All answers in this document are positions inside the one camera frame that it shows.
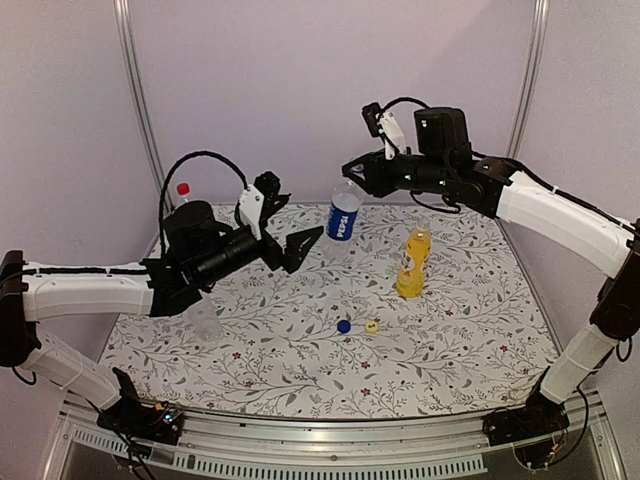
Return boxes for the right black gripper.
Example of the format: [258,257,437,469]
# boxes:
[343,148,451,197]

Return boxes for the Pepsi bottle blue label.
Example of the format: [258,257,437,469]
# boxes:
[321,180,363,260]

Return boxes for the blue Pepsi bottle cap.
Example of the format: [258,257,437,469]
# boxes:
[337,320,351,334]

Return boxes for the yellow juice bottle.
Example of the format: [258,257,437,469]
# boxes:
[396,217,431,299]

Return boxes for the pale yellow bottle cap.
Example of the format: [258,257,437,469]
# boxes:
[365,321,379,334]

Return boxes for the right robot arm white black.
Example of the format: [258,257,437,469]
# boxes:
[342,103,639,436]

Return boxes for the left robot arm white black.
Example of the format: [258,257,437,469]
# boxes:
[1,187,323,434]

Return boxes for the red-capped clear bottle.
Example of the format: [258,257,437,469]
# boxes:
[171,182,191,213]

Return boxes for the clear empty plastic bottle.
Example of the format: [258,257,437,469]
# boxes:
[186,294,223,344]

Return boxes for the floral patterned table mat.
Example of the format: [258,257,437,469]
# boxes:
[101,205,557,419]

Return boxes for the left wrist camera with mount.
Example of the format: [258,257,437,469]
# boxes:
[234,171,281,241]

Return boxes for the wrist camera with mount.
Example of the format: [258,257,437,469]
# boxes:
[234,171,281,241]
[361,102,408,160]

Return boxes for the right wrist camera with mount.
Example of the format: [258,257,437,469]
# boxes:
[361,102,408,160]

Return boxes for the right black camera cable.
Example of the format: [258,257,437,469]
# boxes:
[379,96,431,114]

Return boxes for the black camera cable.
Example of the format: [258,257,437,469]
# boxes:
[157,151,248,251]
[379,96,431,114]

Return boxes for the left black camera cable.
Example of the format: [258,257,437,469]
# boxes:
[157,151,248,251]

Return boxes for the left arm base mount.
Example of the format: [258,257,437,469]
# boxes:
[97,368,185,446]

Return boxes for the right aluminium corner post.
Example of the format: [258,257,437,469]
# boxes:
[506,0,550,158]

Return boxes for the aluminium corner post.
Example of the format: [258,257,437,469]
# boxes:
[113,0,165,193]
[506,0,550,158]

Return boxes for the aluminium front rail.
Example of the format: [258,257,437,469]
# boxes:
[42,390,630,479]

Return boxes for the left aluminium corner post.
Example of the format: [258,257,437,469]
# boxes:
[113,0,165,193]

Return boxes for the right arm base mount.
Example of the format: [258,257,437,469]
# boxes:
[482,392,570,469]

